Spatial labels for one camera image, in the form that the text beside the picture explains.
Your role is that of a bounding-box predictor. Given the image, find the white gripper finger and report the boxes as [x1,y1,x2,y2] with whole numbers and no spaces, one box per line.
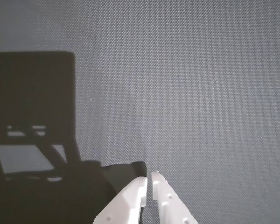
[92,176,148,224]
[151,171,199,224]

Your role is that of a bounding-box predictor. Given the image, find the dark grey table mat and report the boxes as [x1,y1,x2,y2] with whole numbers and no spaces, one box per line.
[0,0,280,224]

